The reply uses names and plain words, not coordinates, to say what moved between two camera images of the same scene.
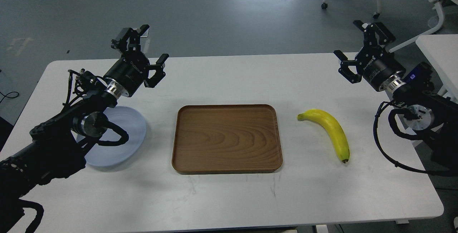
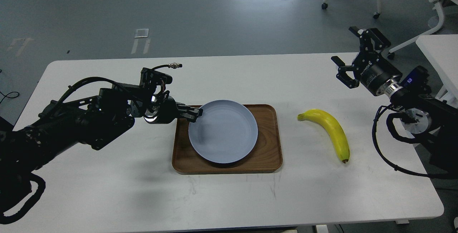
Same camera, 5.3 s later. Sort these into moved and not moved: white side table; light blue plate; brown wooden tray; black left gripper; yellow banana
Moved: light blue plate; black left gripper
Not moved: brown wooden tray; yellow banana; white side table
